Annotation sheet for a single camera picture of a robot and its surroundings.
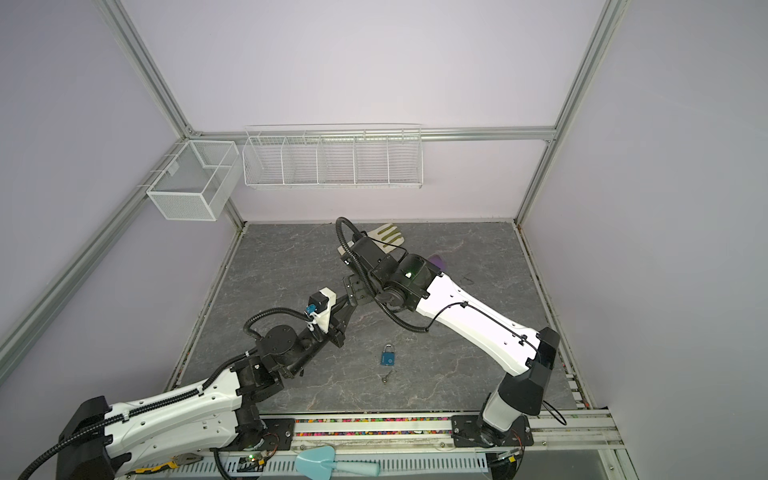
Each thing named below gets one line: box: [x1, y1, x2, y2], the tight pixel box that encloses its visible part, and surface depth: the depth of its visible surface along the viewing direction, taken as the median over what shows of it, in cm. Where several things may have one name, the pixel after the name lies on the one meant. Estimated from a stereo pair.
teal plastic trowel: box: [295, 445, 381, 480], surface depth 71 cm
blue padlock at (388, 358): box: [381, 344, 396, 366], surface depth 87 cm
